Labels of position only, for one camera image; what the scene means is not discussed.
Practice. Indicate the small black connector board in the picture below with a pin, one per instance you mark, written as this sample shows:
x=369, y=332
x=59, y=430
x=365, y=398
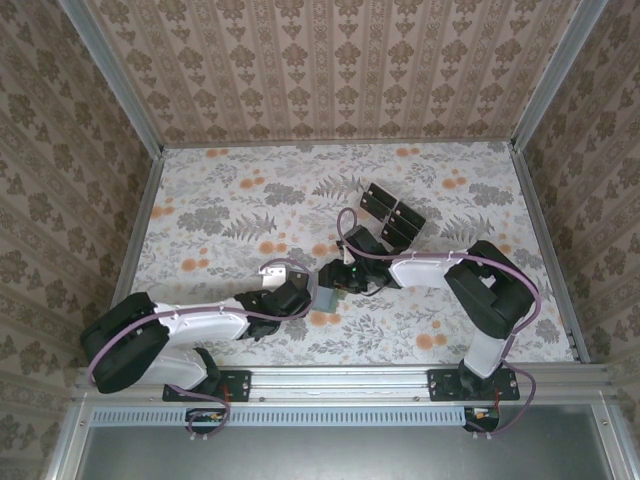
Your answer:
x=205, y=419
x=482, y=419

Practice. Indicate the aluminium side rail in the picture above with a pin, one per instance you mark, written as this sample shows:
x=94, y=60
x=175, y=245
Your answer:
x=541, y=225
x=144, y=210

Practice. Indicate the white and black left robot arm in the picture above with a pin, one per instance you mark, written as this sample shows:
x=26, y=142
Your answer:
x=205, y=325

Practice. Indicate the translucent blue-grey card holder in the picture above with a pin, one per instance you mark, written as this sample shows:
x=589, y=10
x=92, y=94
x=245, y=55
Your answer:
x=324, y=300

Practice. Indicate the long aluminium mounting rail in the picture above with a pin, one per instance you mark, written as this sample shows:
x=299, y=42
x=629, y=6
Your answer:
x=340, y=385

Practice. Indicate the black battery holder tray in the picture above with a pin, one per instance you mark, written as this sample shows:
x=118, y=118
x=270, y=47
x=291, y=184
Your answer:
x=371, y=220

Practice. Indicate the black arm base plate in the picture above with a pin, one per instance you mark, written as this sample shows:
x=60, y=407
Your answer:
x=442, y=385
x=237, y=387

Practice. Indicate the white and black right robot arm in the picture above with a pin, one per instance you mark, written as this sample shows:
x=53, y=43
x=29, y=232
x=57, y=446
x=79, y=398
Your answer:
x=425, y=272

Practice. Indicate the aluminium frame bar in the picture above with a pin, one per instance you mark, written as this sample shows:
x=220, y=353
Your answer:
x=612, y=445
x=70, y=445

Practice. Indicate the floral patterned tablecloth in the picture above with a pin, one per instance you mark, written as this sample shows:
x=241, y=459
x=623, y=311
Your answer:
x=210, y=170

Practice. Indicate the grey sheet metal panel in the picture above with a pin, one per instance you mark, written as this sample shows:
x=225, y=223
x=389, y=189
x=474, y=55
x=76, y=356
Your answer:
x=340, y=455

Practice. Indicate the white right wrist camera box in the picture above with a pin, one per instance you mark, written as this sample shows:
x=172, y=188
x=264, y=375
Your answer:
x=347, y=256

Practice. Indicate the aluminium frame post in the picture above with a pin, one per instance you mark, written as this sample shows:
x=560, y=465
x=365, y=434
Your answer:
x=123, y=85
x=548, y=75

